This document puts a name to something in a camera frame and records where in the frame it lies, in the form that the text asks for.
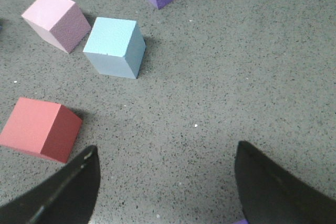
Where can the light blue foam cube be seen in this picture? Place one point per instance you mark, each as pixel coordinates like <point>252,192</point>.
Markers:
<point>115,47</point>

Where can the purple foam cube near right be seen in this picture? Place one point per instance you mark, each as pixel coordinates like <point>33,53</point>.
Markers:
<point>243,221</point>

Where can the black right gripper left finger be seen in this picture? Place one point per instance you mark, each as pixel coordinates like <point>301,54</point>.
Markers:
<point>68,196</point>

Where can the red textured foam cube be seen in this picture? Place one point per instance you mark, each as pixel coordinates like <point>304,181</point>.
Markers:
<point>43,129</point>

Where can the pink foam cube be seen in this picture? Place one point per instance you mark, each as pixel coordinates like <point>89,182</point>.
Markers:
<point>59,22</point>

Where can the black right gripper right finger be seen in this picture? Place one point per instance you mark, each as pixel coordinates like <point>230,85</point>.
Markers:
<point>270,194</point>

